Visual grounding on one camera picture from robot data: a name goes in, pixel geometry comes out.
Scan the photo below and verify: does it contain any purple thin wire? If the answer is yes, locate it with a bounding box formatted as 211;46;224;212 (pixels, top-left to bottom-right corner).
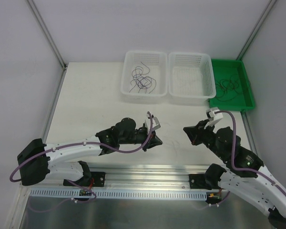
131;66;157;94
128;61;153;94

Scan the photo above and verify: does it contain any brown thin wire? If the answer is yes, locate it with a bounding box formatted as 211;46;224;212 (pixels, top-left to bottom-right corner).
228;73;250;96
215;80;239;102
219;73;240;93

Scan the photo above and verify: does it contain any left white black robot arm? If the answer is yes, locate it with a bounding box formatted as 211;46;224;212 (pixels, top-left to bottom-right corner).
17;116;162;186

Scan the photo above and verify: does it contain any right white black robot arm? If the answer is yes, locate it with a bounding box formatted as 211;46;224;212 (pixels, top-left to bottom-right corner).
183;120;286;229

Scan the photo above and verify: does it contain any green plastic tray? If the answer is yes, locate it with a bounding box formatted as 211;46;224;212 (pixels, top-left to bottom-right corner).
209;59;255;112

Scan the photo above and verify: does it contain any left white perforated basket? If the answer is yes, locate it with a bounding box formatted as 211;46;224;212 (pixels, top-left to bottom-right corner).
120;51;168;104

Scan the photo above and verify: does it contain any white perforated basket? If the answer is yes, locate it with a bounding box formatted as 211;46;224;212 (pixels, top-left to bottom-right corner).
168;52;216;105
120;51;168;104

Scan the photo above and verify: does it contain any right white perforated basket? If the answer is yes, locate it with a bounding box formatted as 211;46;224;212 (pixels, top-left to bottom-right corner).
168;52;216;105

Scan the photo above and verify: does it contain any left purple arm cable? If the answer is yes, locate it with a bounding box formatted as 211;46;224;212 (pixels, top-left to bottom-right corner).
10;111;156;183

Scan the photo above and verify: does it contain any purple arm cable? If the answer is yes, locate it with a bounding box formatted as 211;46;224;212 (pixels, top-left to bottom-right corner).
10;111;156;183
214;110;286;203

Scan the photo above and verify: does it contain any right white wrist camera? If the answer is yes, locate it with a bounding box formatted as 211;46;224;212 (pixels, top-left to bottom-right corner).
204;107;223;129

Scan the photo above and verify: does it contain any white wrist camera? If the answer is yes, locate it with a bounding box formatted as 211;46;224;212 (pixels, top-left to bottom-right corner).
204;107;223;129
144;112;161;134

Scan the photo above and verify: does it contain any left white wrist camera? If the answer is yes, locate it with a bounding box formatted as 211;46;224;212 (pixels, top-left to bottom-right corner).
144;112;161;134

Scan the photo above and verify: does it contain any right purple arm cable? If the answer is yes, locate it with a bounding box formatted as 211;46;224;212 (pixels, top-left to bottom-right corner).
214;110;286;203

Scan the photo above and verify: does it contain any aluminium table edge rail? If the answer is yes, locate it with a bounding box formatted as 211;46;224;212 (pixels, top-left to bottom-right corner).
38;163;239;191

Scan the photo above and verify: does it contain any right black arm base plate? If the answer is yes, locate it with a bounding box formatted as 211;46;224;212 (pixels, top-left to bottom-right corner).
189;174;206;189

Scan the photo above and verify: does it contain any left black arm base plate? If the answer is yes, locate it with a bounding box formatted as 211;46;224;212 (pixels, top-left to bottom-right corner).
89;171;106;187

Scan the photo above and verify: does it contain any white slotted cable duct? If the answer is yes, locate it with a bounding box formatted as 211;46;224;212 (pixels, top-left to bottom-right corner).
30;188;207;201

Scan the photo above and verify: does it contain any aluminium frame post right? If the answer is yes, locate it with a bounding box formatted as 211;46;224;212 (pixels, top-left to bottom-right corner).
236;0;278;61

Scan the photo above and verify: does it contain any aluminium frame post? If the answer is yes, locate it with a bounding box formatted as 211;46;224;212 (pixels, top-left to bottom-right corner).
236;0;278;61
25;0;67;70

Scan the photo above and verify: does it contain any aluminium frame post left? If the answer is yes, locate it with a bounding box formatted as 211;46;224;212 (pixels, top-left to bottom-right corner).
25;0;67;70

